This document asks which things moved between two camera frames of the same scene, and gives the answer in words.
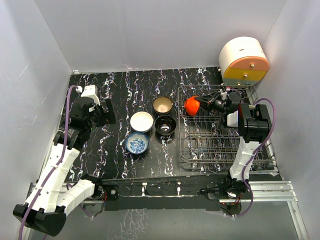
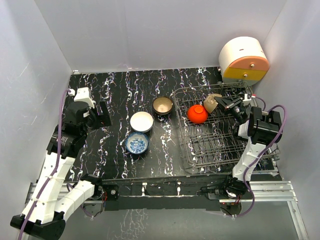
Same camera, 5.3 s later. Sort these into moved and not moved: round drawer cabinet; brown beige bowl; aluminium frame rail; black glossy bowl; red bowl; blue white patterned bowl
Moved: black glossy bowl; red bowl
Not moved: round drawer cabinet; brown beige bowl; blue white patterned bowl; aluminium frame rail
